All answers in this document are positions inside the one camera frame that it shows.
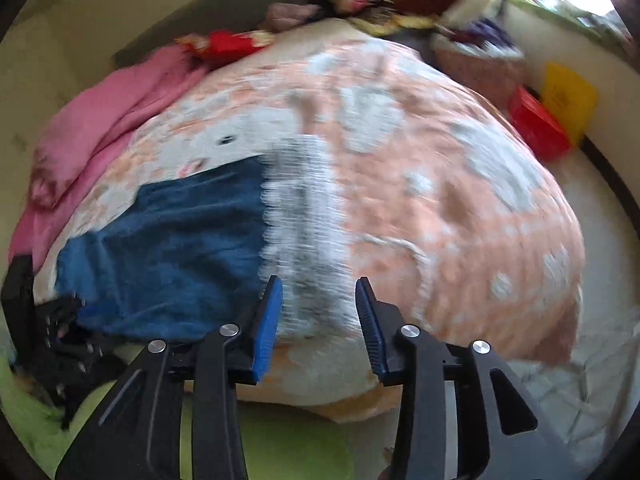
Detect blue denim pants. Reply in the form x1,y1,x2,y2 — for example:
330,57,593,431
55,157,266,341

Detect green cloth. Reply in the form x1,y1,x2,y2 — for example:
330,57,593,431
1,351,354,479

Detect pink duvet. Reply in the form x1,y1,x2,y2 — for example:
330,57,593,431
9,44,208,269

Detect peach white chenille bedspread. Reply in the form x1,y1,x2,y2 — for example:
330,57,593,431
31,19,586,424

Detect red plastic box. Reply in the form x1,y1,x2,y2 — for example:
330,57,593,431
508,87,573,162

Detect red embroidered garment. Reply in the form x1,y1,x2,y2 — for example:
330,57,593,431
175,29,274,68

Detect yellow plastic box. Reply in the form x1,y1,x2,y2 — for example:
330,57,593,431
541,62,598,146

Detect mauve fuzzy garment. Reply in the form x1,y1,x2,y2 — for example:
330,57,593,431
259,3,321,34

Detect grey upholstered headboard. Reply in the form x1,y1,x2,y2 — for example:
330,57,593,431
112,0,309,68

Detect purple clothes pile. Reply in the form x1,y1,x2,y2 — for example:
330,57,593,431
435,18,523,58

